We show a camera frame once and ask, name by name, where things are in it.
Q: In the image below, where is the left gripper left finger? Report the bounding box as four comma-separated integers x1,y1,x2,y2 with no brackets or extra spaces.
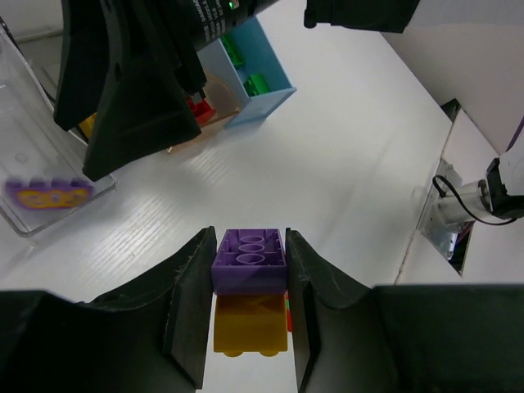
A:
1,227,216,392

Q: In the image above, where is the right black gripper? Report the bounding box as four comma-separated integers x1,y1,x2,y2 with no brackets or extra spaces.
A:
54,0,276,181

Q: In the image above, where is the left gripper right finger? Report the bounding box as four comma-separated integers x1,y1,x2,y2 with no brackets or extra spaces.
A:
285,229,523,392

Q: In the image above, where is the yellow orange bird lego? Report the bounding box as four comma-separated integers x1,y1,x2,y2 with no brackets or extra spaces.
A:
79,113,97,140

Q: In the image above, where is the red sloped lego brick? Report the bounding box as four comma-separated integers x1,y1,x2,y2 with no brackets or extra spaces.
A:
186,97,217,127

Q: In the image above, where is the yellow curved lego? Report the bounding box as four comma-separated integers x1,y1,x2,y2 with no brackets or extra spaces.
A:
213,294,288,357

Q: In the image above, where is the purple striped oval lego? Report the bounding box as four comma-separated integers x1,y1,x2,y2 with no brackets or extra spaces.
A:
211,228,288,296

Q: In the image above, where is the green square lego brick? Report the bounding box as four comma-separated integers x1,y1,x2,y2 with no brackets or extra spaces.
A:
243,73,271,97

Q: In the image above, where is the red round striped lego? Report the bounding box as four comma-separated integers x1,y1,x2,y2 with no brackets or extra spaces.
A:
284,291,292,333

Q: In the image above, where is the orange translucent plastic container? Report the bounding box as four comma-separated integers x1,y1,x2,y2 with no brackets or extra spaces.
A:
165,71,242,155

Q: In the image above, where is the blue plastic container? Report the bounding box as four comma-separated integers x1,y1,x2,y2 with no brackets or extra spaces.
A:
197,18,296,128

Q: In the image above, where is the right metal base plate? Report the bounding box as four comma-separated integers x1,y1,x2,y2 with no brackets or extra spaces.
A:
418,160,483,262

